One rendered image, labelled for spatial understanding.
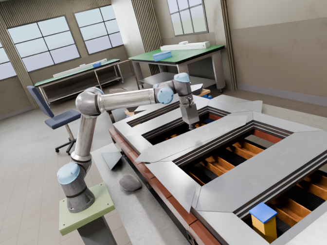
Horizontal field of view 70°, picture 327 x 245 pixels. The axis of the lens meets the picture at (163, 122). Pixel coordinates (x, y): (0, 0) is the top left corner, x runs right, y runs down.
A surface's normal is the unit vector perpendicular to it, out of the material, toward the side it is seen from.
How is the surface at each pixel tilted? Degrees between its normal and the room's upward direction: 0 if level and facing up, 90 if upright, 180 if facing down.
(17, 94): 90
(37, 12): 90
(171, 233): 0
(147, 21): 90
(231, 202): 0
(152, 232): 0
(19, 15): 90
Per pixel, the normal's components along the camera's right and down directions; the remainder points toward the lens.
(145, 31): 0.41, 0.26
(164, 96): 0.02, 0.33
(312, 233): -0.25, -0.89
